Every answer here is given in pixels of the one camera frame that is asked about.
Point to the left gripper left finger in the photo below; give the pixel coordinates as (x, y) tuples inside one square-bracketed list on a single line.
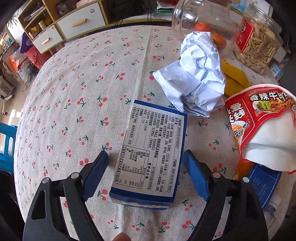
[(45, 220)]

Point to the blue paper box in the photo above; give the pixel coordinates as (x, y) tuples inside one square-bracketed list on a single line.
[(264, 181)]

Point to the red instant noodle cup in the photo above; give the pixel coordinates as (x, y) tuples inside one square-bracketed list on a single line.
[(262, 119)]

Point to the clear jar of biscuits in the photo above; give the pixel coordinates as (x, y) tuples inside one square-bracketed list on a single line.
[(257, 40)]

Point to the mandarin orange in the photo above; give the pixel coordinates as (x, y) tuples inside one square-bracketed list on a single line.
[(202, 27), (219, 41)]

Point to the cherry print tablecloth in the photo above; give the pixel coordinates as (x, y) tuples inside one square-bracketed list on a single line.
[(80, 104)]

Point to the orange peel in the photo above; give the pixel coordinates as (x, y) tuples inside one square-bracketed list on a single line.
[(242, 170)]

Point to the crumpled white paper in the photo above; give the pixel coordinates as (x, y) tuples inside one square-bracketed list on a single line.
[(195, 83)]

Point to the glass jar with wooden lid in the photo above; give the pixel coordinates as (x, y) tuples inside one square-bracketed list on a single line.
[(215, 13)]

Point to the clear plastic water bottle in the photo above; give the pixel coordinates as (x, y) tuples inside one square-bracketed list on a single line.
[(270, 210)]

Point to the yellow snack wrapper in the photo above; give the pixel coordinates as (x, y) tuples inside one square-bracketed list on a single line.
[(236, 80)]

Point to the blue plastic stool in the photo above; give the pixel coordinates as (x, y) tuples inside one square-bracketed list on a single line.
[(7, 161)]

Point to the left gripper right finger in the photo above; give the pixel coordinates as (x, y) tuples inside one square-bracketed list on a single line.
[(245, 220)]

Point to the wooden white TV cabinet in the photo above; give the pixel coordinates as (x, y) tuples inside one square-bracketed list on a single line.
[(51, 23)]

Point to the blue white carton box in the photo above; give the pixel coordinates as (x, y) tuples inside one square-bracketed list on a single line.
[(148, 165)]

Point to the person left hand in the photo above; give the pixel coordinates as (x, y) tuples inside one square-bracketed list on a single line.
[(122, 237)]

